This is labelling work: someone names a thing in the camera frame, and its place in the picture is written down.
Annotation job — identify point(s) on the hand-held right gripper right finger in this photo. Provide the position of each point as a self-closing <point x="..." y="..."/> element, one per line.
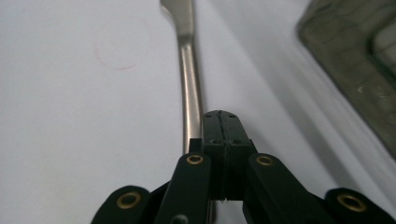
<point x="235" y="146"/>

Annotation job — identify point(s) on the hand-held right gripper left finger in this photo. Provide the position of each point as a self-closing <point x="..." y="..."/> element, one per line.
<point x="214" y="140"/>

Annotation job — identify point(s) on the smoked plastic bin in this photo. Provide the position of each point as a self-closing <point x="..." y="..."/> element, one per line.
<point x="342" y="46"/>

